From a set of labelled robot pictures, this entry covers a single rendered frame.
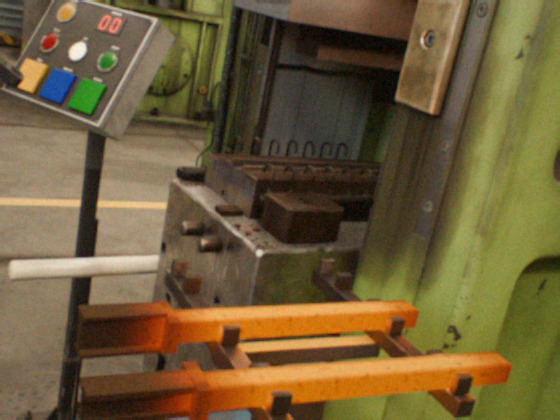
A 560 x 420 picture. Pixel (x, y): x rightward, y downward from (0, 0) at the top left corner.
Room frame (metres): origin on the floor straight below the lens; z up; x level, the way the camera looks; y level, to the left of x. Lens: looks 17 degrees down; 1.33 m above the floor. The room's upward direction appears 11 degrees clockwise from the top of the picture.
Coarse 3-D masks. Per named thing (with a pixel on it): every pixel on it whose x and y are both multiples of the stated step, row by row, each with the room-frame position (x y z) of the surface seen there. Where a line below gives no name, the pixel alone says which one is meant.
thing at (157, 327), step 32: (96, 320) 0.60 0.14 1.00; (128, 320) 0.62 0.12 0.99; (160, 320) 0.64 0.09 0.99; (192, 320) 0.65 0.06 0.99; (224, 320) 0.66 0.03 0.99; (256, 320) 0.68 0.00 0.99; (288, 320) 0.70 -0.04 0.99; (320, 320) 0.72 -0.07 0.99; (352, 320) 0.74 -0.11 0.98; (384, 320) 0.76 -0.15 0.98; (96, 352) 0.60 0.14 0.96; (128, 352) 0.61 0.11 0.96; (160, 352) 0.63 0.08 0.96
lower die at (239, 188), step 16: (208, 160) 1.39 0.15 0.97; (224, 160) 1.34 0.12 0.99; (272, 160) 1.36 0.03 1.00; (288, 160) 1.38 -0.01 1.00; (304, 160) 1.46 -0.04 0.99; (320, 160) 1.49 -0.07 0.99; (336, 160) 1.51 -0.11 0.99; (352, 160) 1.59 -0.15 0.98; (368, 160) 1.62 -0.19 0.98; (208, 176) 1.38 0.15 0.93; (224, 176) 1.33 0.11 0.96; (240, 176) 1.28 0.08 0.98; (256, 176) 1.25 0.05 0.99; (288, 176) 1.29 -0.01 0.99; (304, 176) 1.32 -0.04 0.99; (320, 176) 1.34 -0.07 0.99; (336, 176) 1.37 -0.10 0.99; (368, 176) 1.42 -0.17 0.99; (224, 192) 1.32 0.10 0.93; (240, 192) 1.27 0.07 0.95; (256, 192) 1.23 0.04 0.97; (304, 192) 1.29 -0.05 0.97; (320, 192) 1.31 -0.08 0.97; (336, 192) 1.33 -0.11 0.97; (352, 192) 1.36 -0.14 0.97; (240, 208) 1.26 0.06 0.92; (256, 208) 1.24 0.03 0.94
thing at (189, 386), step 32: (480, 352) 0.71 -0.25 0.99; (96, 384) 0.50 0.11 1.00; (128, 384) 0.51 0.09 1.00; (160, 384) 0.52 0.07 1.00; (192, 384) 0.53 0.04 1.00; (224, 384) 0.54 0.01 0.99; (256, 384) 0.55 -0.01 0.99; (288, 384) 0.57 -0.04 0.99; (320, 384) 0.58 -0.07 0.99; (352, 384) 0.60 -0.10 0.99; (384, 384) 0.62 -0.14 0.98; (416, 384) 0.64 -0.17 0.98; (448, 384) 0.66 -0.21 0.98; (480, 384) 0.68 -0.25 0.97; (96, 416) 0.49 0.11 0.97; (128, 416) 0.50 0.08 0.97; (160, 416) 0.51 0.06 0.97; (192, 416) 0.52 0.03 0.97
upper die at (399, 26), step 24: (240, 0) 1.38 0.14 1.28; (264, 0) 1.30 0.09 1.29; (288, 0) 1.24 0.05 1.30; (312, 0) 1.25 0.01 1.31; (336, 0) 1.28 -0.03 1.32; (360, 0) 1.31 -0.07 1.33; (384, 0) 1.34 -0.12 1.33; (408, 0) 1.37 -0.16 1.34; (312, 24) 1.26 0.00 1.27; (336, 24) 1.29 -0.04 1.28; (360, 24) 1.32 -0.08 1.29; (384, 24) 1.35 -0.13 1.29; (408, 24) 1.38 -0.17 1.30
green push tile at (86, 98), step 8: (88, 80) 1.59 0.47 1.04; (80, 88) 1.59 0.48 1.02; (88, 88) 1.58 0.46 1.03; (96, 88) 1.57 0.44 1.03; (104, 88) 1.56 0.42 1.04; (80, 96) 1.57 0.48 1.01; (88, 96) 1.56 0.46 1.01; (96, 96) 1.55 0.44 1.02; (72, 104) 1.57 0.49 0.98; (80, 104) 1.56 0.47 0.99; (88, 104) 1.55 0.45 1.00; (96, 104) 1.55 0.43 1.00; (88, 112) 1.54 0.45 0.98
